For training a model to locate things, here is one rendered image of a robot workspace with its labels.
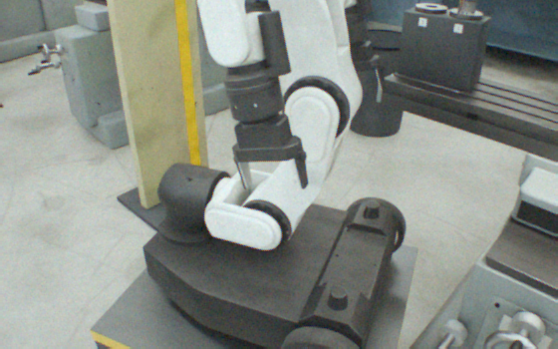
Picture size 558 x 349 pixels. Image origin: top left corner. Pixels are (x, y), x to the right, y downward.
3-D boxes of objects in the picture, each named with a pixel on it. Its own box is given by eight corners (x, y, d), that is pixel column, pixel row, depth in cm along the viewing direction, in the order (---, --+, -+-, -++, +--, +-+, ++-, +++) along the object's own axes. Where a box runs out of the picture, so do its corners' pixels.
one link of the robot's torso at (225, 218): (205, 240, 117) (200, 198, 110) (239, 199, 133) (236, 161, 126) (278, 260, 110) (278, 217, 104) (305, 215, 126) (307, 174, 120)
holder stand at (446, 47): (469, 91, 120) (482, 19, 110) (396, 74, 132) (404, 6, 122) (479, 79, 129) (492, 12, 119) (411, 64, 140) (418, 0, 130)
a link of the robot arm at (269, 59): (216, 99, 70) (198, 27, 66) (244, 80, 79) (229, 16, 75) (283, 92, 66) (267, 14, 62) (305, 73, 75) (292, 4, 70)
